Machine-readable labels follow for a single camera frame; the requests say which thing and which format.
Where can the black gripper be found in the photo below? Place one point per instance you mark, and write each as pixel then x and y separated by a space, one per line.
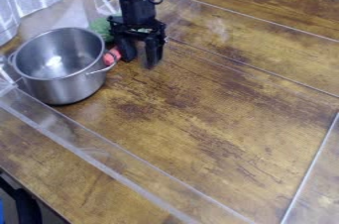
pixel 138 24

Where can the green bumpy toy vegetable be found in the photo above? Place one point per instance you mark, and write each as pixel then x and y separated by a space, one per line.
pixel 101 26

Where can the stainless steel pot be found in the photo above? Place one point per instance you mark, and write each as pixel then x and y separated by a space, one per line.
pixel 60 64

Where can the clear acrylic table barrier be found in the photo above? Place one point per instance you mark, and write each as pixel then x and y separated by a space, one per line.
pixel 221 137

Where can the black table leg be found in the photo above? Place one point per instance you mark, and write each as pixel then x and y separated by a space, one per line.
pixel 28 209

